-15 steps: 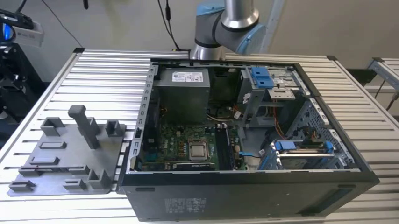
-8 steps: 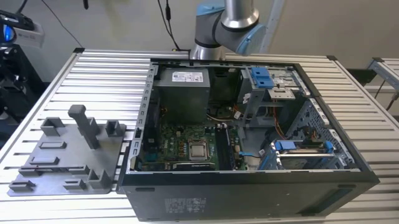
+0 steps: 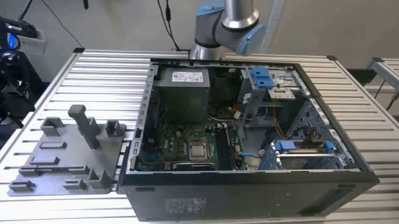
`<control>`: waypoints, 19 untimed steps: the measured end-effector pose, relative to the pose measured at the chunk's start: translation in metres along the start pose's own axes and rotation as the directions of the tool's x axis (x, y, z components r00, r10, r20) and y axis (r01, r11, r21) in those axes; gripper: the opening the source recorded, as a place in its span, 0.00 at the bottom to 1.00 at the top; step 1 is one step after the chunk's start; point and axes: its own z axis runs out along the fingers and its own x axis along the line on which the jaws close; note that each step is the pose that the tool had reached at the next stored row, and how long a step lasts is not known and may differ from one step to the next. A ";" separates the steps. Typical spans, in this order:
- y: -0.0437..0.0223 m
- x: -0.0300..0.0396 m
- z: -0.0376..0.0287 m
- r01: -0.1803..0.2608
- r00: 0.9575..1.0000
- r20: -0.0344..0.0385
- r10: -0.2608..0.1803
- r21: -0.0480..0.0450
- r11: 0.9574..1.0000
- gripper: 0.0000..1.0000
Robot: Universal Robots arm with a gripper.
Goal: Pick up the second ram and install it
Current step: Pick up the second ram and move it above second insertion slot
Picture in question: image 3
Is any grey plastic parts rack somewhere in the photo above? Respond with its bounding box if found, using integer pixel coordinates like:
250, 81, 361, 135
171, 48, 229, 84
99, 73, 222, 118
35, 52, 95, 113
7, 104, 128, 198

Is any grey power supply unit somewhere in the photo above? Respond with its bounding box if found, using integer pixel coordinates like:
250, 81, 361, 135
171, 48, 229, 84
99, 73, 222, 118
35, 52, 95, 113
154, 68, 210, 126

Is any green Dell motherboard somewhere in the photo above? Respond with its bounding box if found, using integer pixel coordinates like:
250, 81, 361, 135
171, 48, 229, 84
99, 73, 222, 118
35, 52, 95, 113
139, 123, 250, 172

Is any metal CPU socket cover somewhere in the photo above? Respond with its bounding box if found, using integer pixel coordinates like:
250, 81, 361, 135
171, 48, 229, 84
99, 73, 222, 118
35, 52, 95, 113
187, 139, 211, 161

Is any silver CPU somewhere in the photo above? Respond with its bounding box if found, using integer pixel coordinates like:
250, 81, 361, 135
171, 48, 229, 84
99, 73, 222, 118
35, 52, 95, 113
190, 144, 208, 157

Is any black printed plastic cover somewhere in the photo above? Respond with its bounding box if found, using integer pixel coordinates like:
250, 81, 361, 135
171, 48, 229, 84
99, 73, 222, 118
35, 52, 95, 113
171, 161, 219, 171

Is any grey metal drive cage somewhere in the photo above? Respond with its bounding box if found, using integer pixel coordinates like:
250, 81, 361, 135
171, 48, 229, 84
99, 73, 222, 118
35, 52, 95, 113
237, 66, 305, 126

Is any blue empty disk carrier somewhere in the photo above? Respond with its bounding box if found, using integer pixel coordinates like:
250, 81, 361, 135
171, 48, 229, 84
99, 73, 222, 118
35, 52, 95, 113
250, 67, 274, 89

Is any black open PC case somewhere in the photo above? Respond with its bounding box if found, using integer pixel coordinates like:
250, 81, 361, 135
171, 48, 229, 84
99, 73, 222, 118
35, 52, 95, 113
116, 57, 381, 222

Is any blue disk carrier with disk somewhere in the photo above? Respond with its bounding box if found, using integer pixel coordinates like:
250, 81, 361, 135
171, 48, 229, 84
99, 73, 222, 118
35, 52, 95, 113
270, 139, 337, 170

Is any perforated metal disk bay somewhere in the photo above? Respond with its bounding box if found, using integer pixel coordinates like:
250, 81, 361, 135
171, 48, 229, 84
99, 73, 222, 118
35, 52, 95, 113
261, 98, 357, 172

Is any neighbouring metal slat table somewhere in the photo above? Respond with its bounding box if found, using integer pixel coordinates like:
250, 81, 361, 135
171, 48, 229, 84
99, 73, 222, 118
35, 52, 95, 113
363, 57, 399, 112

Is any black furniture frame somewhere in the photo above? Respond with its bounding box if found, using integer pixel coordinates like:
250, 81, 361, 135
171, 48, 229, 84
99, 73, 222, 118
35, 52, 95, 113
0, 53, 48, 150

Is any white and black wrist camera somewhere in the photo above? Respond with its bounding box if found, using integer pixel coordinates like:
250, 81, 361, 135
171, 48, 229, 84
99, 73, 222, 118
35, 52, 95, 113
0, 17, 48, 56

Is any black hanging cable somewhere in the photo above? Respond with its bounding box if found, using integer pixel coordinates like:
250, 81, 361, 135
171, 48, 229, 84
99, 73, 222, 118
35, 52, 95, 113
156, 0, 191, 52

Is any power supply wire bundle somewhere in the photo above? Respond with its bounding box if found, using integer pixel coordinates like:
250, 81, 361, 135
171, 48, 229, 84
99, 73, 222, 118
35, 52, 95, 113
206, 105, 243, 122

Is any blue data wire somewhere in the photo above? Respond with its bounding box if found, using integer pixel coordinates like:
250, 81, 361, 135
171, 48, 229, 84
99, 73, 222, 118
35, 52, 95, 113
238, 151, 262, 159

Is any orange wire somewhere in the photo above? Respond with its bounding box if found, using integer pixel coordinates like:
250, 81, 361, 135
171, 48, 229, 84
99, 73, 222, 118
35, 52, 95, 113
270, 99, 286, 140

